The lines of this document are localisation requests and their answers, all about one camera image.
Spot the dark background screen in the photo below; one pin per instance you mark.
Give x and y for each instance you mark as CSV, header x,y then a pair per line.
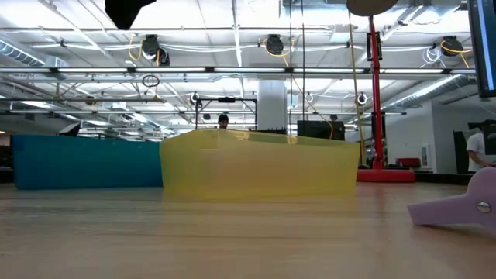
x,y
490,141

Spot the grey ceiling air duct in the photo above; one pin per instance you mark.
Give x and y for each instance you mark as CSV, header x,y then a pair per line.
x,y
426,91
19,54

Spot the long ceiling light bar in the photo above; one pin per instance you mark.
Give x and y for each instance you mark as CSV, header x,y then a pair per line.
x,y
248,70

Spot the white pillar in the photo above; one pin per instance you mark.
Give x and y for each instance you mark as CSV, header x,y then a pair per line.
x,y
272,104

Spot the lavender staple remover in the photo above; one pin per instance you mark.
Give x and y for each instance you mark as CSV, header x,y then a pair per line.
x,y
457,211

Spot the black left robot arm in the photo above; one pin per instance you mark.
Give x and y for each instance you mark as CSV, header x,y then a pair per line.
x,y
124,13

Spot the person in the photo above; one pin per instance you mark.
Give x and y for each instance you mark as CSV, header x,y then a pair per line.
x,y
474,149
222,120

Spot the computer monitor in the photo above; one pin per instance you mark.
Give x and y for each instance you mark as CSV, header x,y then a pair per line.
x,y
482,46

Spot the black background rig frame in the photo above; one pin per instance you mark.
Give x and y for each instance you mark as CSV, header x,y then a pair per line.
x,y
226,99

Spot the yellow plastic tray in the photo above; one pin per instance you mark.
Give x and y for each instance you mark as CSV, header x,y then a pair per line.
x,y
259,166

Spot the blue plastic tray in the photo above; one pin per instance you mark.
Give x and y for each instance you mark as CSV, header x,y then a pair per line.
x,y
85,162

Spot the black background monitor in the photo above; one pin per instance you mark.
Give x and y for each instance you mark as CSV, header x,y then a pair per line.
x,y
321,129

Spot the black tilted screen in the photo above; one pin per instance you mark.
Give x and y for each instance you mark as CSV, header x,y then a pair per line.
x,y
70,129

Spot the black wall panel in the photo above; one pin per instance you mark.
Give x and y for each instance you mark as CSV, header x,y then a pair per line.
x,y
460,153

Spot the red box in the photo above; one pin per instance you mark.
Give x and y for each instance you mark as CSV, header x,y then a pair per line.
x,y
407,162

